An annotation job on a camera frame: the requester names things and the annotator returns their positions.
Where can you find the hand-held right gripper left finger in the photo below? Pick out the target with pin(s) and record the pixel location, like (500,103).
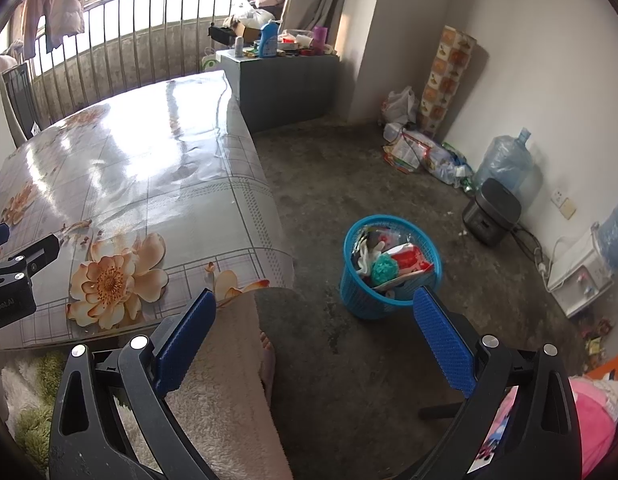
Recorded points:
(184,340)

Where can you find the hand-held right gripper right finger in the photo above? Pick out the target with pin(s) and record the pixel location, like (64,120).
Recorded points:
(444,340)

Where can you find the blue plastic basket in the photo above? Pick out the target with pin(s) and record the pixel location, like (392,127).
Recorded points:
(369,300)

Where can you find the red and white snack bag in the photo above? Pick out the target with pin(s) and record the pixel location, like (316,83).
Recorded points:
(409,257)

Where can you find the person's foot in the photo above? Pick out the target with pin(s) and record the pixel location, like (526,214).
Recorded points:
(268,365)

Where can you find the teal crumpled wrapper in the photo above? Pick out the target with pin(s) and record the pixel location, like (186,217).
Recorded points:
(385,269)

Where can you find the green plush rug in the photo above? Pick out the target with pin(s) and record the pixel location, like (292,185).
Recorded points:
(34,410)

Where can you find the black chair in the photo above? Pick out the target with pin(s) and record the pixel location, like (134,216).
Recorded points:
(19,105)

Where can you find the dark grey rice cooker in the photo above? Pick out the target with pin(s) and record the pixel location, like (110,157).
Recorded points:
(491,212)

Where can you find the white box appliance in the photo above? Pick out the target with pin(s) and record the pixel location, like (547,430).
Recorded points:
(579,275)

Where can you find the pink cloth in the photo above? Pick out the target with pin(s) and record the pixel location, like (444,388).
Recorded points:
(594,420)

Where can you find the pile of plastic packets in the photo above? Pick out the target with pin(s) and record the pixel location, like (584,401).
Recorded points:
(424,155)

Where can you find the large clear water jug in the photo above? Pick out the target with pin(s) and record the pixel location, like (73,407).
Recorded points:
(506,160)

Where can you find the hanging pink clothes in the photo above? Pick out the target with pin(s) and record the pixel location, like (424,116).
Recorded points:
(64,10)

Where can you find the white plastic bag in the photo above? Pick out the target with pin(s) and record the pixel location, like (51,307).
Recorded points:
(401,105)

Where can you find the metal window railing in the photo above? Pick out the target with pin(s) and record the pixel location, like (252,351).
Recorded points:
(139,35)

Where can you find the patterned roll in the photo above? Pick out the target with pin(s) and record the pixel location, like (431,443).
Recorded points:
(446,80)

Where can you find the grey cabinet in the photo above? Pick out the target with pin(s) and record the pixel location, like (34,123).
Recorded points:
(284,90)

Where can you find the blue detergent bottle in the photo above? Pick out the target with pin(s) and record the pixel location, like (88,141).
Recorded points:
(269,40)

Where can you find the purple cup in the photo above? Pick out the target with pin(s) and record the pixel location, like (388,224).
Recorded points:
(320,37)

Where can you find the wall socket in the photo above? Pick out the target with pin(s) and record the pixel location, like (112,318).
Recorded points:
(564,205)

